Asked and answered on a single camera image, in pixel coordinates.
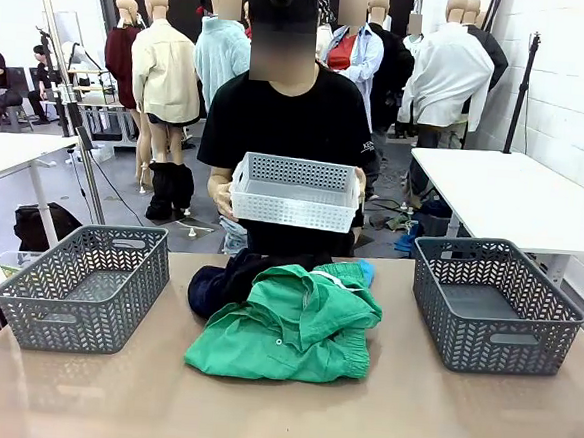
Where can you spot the white rectangular table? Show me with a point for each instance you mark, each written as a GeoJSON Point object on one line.
{"type": "Point", "coordinates": [514, 194]}
{"type": "Point", "coordinates": [6, 151]}

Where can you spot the dark-haired person in black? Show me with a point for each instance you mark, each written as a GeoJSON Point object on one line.
{"type": "Point", "coordinates": [43, 81]}

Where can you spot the mannequin in maroon top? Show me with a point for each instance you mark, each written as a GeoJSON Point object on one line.
{"type": "Point", "coordinates": [120, 61]}

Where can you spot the light denim garment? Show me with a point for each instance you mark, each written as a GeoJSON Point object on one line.
{"type": "Point", "coordinates": [233, 235]}

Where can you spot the navy blue garment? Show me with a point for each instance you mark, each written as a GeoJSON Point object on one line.
{"type": "Point", "coordinates": [212, 288]}

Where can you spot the mannequin in white shirt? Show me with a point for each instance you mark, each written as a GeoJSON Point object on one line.
{"type": "Point", "coordinates": [447, 74]}

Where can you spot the clear bin with green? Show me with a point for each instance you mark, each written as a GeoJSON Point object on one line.
{"type": "Point", "coordinates": [13, 262]}

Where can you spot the person's right forearm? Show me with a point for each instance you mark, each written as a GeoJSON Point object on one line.
{"type": "Point", "coordinates": [220, 174]}

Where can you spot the mannequin in cream jacket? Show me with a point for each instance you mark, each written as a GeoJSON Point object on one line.
{"type": "Point", "coordinates": [164, 75]}

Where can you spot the mannequin in black jacket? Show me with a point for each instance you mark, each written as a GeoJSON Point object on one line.
{"type": "Point", "coordinates": [395, 71]}

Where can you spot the bright blue t-shirt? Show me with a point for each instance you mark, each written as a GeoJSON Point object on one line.
{"type": "Point", "coordinates": [367, 273]}

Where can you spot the person's right hand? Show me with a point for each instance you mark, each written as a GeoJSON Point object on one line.
{"type": "Point", "coordinates": [225, 199]}

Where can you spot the mannequin in red top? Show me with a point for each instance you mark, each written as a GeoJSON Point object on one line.
{"type": "Point", "coordinates": [356, 58]}

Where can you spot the white perforated plastic basket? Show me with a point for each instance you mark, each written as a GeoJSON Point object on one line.
{"type": "Point", "coordinates": [292, 209]}

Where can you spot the black bag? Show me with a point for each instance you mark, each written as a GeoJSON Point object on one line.
{"type": "Point", "coordinates": [46, 227]}

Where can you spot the green button shirt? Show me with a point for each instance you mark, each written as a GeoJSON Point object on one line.
{"type": "Point", "coordinates": [273, 338]}

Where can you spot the black tripod stand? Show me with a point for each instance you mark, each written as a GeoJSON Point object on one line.
{"type": "Point", "coordinates": [521, 95]}

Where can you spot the blue cloth on floor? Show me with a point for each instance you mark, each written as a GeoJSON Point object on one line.
{"type": "Point", "coordinates": [405, 242]}

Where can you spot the grey plastic lattice basket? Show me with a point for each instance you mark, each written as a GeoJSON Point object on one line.
{"type": "Point", "coordinates": [476, 302]}
{"type": "Point", "coordinates": [86, 290]}

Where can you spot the mannequin in dark coat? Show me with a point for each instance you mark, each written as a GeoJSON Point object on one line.
{"type": "Point", "coordinates": [494, 53]}

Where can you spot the black fuzzy leg warmers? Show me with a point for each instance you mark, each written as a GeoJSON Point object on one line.
{"type": "Point", "coordinates": [171, 190]}

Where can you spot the dark blue bin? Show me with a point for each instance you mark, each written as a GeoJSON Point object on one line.
{"type": "Point", "coordinates": [435, 219]}

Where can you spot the mannequin in red jacket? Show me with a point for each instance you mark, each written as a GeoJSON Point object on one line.
{"type": "Point", "coordinates": [248, 32]}

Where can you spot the person in black t-shirt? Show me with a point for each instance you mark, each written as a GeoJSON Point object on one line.
{"type": "Point", "coordinates": [288, 123]}

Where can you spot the person's left hand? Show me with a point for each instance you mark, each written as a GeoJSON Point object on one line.
{"type": "Point", "coordinates": [360, 186]}

